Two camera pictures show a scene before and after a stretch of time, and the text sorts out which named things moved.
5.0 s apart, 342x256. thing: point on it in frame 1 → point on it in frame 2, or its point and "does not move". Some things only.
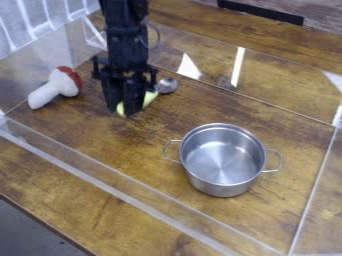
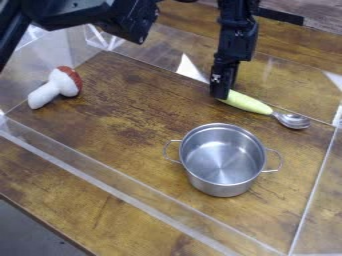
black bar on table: x=284 y=17 does not move
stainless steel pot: x=223 y=158 does not move
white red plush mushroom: x=64 y=82 does not move
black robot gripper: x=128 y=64 → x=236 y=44
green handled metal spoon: x=165 y=86 → x=287 y=119
